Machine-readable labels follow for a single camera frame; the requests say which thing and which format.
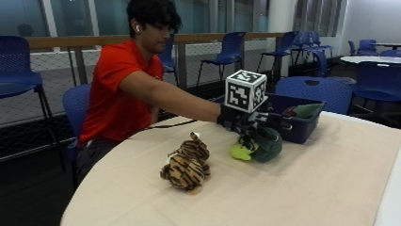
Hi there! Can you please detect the beige tablecloth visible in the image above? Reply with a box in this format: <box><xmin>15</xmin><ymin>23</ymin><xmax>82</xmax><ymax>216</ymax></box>
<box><xmin>60</xmin><ymin>111</ymin><xmax>401</xmax><ymax>226</ymax></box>

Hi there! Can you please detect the dark blue plastic bin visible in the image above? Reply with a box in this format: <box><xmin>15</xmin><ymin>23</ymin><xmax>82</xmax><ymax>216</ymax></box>
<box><xmin>212</xmin><ymin>92</ymin><xmax>327</xmax><ymax>145</ymax></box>

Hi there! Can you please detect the the person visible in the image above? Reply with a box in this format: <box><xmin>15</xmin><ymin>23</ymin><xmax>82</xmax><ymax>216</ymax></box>
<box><xmin>74</xmin><ymin>0</ymin><xmax>236</xmax><ymax>186</ymax></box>

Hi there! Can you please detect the green turtle soft toy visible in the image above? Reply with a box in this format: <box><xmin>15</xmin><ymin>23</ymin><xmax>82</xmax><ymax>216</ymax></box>
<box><xmin>228</xmin><ymin>125</ymin><xmax>286</xmax><ymax>164</ymax></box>

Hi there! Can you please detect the green soft toy in bin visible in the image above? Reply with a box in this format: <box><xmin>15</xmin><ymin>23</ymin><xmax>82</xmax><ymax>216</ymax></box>
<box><xmin>283</xmin><ymin>103</ymin><xmax>327</xmax><ymax>120</ymax></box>

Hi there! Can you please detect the wooden railing with mesh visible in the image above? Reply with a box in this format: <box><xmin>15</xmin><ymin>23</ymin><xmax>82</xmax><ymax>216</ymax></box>
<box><xmin>0</xmin><ymin>32</ymin><xmax>290</xmax><ymax>126</ymax></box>

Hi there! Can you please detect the tiger soft toy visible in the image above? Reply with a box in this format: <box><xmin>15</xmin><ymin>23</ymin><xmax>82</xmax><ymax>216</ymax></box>
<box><xmin>159</xmin><ymin>131</ymin><xmax>212</xmax><ymax>193</ymax></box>

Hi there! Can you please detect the blue chair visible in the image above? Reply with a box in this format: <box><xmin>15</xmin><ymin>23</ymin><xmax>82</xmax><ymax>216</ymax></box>
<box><xmin>196</xmin><ymin>31</ymin><xmax>247</xmax><ymax>89</ymax></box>
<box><xmin>292</xmin><ymin>30</ymin><xmax>335</xmax><ymax>62</ymax></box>
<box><xmin>275</xmin><ymin>75</ymin><xmax>354</xmax><ymax>116</ymax></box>
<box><xmin>348</xmin><ymin>39</ymin><xmax>379</xmax><ymax>57</ymax></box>
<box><xmin>256</xmin><ymin>30</ymin><xmax>300</xmax><ymax>74</ymax></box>
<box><xmin>0</xmin><ymin>35</ymin><xmax>68</xmax><ymax>172</ymax></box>
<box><xmin>350</xmin><ymin>61</ymin><xmax>401</xmax><ymax>119</ymax></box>
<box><xmin>62</xmin><ymin>83</ymin><xmax>94</xmax><ymax>183</ymax></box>
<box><xmin>158</xmin><ymin>33</ymin><xmax>180</xmax><ymax>87</ymax></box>

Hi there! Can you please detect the white marker cube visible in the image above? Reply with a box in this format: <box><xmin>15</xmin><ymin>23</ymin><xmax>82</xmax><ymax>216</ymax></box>
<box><xmin>223</xmin><ymin>69</ymin><xmax>268</xmax><ymax>114</ymax></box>

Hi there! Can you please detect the black glove cable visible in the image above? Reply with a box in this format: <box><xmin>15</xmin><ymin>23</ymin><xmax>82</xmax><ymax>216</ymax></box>
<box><xmin>127</xmin><ymin>119</ymin><xmax>199</xmax><ymax>140</ymax></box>

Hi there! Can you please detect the round white table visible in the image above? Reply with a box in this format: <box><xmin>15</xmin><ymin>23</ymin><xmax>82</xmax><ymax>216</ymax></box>
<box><xmin>340</xmin><ymin>55</ymin><xmax>401</xmax><ymax>66</ymax></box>

